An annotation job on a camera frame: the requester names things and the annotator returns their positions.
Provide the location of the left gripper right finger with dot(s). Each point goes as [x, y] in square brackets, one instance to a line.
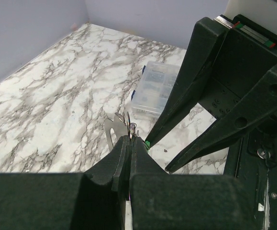
[149, 191]

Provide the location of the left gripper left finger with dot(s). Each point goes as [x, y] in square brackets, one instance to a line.
[100, 204]

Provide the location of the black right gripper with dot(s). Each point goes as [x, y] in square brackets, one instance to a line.
[233, 74]

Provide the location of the clear plastic parts box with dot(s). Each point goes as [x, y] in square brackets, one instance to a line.
[154, 88]

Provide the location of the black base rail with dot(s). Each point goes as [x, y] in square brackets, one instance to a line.
[253, 161]

